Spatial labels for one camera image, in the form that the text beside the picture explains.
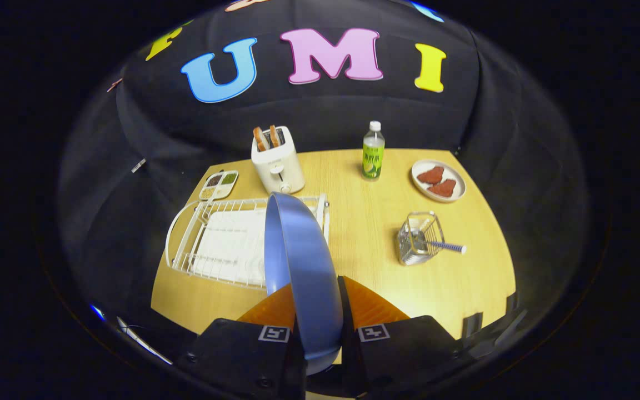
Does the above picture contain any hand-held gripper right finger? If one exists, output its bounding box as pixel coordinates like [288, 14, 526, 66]
[338, 275, 476, 398]

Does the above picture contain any white seasoning tray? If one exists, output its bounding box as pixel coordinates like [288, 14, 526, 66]
[199, 170, 239, 202]

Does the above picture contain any white toaster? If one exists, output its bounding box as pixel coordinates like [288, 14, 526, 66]
[251, 126, 306, 195]

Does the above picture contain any red meat piece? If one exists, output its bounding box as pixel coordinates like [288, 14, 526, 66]
[427, 179, 457, 198]
[417, 166, 445, 185]

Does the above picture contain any white wire dish rack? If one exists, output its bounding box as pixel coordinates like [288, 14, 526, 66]
[164, 193, 331, 291]

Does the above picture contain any metal wire basket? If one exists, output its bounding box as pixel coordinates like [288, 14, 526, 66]
[397, 211, 445, 266]

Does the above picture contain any white plate with meat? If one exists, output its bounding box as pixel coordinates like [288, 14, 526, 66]
[411, 159, 467, 203]

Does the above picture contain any green label water bottle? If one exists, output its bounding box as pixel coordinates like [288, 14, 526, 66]
[362, 121, 386, 181]

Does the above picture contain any blue plate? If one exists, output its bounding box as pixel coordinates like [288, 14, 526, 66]
[264, 192, 344, 376]

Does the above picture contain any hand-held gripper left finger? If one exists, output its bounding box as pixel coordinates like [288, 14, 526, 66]
[178, 282, 307, 400]

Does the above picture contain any striped handle spoon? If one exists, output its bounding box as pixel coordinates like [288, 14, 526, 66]
[417, 231, 467, 255]

